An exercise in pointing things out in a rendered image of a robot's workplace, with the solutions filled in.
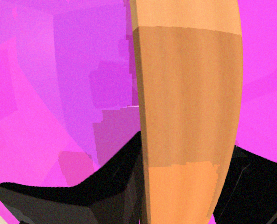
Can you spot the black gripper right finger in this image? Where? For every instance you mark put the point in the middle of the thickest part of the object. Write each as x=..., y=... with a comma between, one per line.
x=249, y=193

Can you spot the light brown wooden board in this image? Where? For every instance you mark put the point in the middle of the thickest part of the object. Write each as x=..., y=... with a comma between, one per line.
x=188, y=57

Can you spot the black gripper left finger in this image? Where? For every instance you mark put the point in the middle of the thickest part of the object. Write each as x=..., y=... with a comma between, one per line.
x=112, y=195

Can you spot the brown wooden post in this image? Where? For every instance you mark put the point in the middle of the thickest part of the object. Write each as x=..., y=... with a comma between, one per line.
x=144, y=211

